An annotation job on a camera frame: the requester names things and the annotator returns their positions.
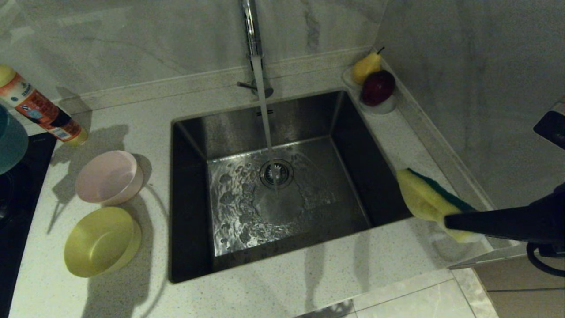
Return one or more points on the green and yellow sponge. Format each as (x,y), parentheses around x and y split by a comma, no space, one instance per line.
(419,194)

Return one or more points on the black induction cooktop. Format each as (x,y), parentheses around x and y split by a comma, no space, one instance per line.
(17,198)

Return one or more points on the running tap water stream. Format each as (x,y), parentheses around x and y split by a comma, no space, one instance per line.
(264,115)

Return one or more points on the stainless steel sink basin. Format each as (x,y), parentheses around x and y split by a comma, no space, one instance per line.
(353,176)

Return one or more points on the chrome kitchen faucet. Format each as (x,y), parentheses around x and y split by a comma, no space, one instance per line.
(250,31)

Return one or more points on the dark red apple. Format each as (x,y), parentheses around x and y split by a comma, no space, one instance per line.
(378,87)

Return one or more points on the orange label detergent bottle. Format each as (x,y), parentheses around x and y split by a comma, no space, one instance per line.
(44,112)

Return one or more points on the small white dish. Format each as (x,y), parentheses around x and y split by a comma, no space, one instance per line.
(384,108)

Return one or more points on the pink plastic bowl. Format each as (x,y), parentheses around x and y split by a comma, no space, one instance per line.
(108,176)

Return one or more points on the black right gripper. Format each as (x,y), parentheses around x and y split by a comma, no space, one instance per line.
(551,216)

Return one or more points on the metal sink drain strainer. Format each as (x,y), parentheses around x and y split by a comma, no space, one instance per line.
(282,176)

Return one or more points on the blue plastic bowl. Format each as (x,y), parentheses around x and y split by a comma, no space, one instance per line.
(11,141)

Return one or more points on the yellow plastic bowl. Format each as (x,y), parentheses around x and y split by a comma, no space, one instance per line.
(101,243)

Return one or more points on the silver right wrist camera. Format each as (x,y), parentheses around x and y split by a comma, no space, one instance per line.
(551,128)

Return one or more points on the yellow pear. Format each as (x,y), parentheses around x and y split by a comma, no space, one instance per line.
(365,68)

